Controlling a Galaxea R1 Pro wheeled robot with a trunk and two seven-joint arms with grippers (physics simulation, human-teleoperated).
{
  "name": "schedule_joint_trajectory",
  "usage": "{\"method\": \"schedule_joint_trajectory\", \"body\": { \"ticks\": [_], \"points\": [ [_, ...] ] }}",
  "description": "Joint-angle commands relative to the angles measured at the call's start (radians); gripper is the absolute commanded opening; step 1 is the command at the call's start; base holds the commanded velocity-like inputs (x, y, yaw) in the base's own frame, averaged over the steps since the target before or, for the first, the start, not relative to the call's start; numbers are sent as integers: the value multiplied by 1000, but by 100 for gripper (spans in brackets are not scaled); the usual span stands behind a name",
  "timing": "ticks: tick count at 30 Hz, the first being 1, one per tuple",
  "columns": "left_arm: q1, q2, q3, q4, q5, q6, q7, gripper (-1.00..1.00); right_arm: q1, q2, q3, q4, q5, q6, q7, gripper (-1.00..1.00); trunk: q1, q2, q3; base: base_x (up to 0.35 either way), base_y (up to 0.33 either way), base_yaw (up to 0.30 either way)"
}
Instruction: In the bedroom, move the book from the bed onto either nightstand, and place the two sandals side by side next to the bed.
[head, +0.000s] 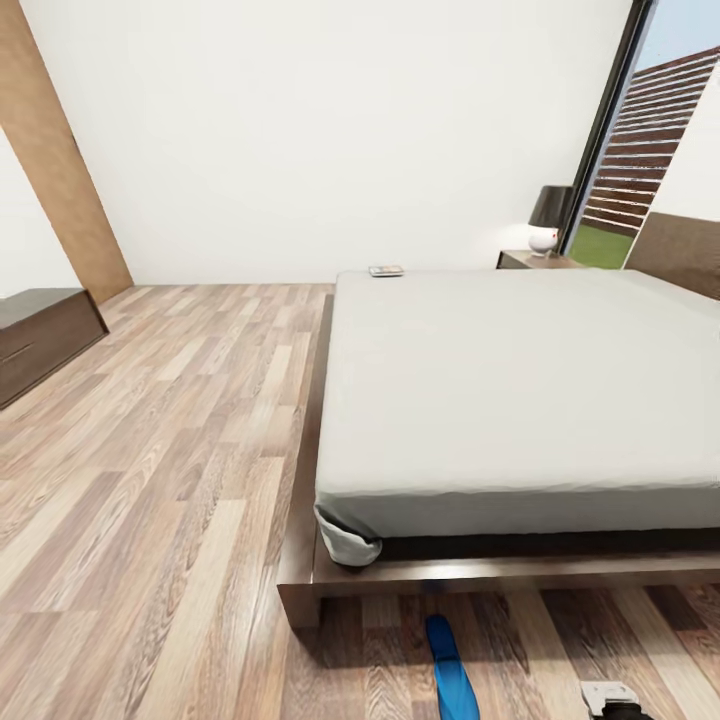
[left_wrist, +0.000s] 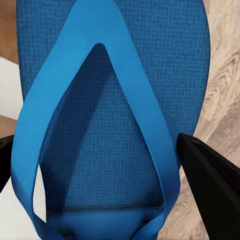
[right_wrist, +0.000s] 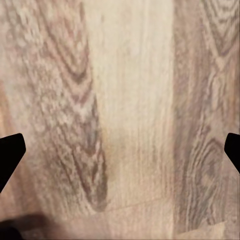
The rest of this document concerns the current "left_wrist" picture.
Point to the sandal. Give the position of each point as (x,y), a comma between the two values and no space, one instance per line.
(107,86)

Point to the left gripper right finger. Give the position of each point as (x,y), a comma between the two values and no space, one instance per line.
(215,185)

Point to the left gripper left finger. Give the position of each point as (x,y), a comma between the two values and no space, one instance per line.
(6,144)

